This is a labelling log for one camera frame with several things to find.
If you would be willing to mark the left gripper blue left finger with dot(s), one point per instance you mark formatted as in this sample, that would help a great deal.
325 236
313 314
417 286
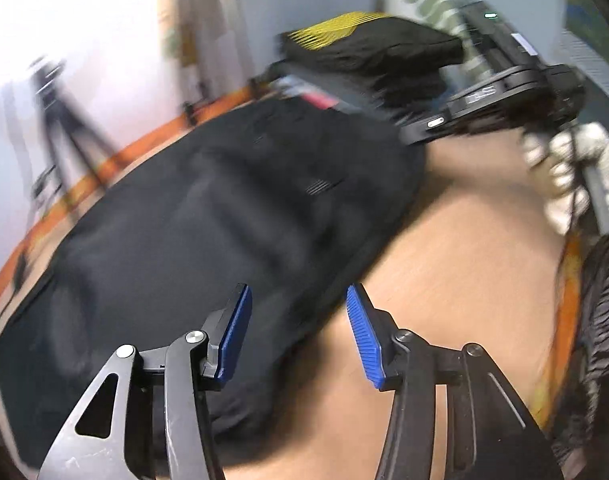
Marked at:
226 330

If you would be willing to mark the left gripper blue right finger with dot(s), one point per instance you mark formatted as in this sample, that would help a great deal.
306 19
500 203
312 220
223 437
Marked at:
373 331

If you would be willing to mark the black pants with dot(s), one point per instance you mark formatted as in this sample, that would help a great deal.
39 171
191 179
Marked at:
294 201

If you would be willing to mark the right gloved hand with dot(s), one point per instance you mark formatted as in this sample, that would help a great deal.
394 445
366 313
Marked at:
557 166

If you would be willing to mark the black mesh folded garment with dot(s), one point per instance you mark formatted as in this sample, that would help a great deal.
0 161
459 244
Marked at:
391 98

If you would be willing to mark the green white patterned pillow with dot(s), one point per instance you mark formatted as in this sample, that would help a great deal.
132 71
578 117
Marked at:
444 15

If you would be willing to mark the black yellow folded garment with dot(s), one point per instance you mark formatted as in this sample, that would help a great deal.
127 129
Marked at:
389 51

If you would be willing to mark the small black tripod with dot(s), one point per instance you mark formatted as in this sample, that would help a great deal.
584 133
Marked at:
57 114

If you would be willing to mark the tall grey tripod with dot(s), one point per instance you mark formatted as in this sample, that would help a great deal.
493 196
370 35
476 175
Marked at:
208 40

